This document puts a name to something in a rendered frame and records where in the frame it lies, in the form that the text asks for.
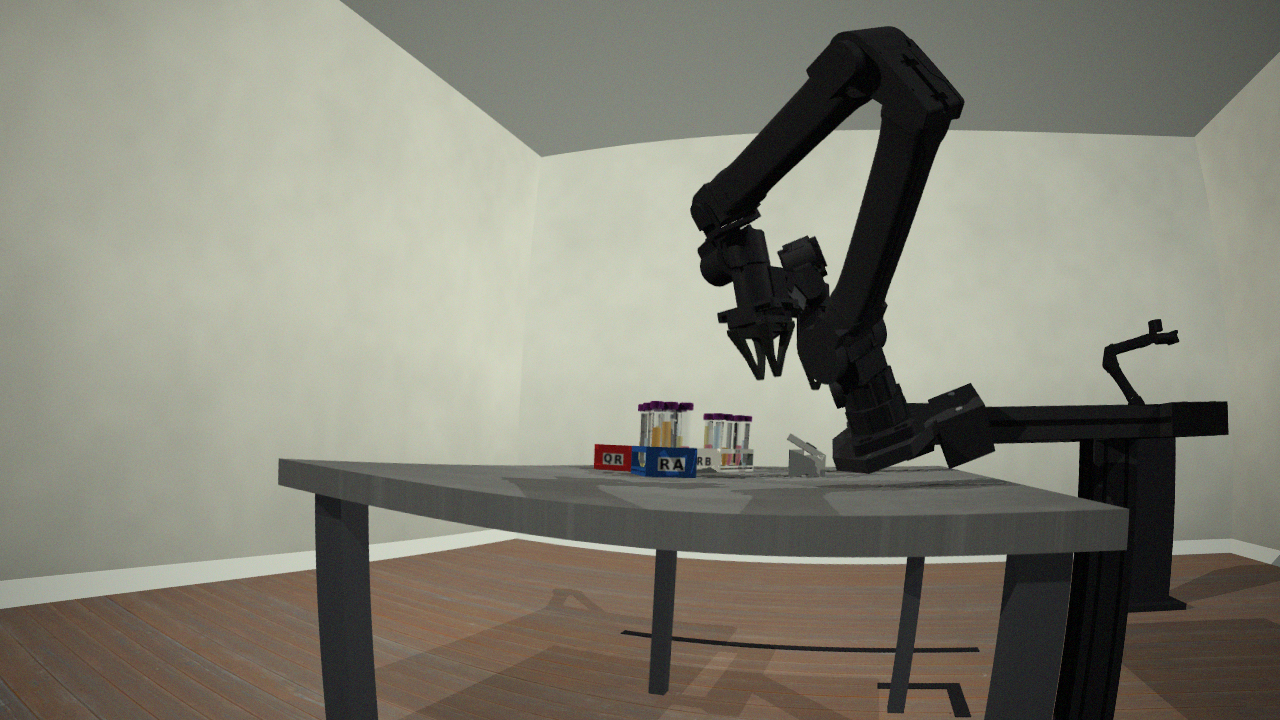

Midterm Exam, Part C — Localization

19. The red lego brick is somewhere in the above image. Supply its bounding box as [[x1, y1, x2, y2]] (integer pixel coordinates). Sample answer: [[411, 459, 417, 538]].
[[594, 445, 632, 471]]

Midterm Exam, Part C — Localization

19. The white done button panel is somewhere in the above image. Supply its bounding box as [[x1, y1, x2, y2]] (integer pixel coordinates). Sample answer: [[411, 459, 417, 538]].
[[787, 433, 826, 477]]

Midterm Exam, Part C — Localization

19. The blue tube rack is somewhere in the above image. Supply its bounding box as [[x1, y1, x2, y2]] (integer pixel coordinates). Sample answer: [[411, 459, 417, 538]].
[[631, 446, 698, 478]]

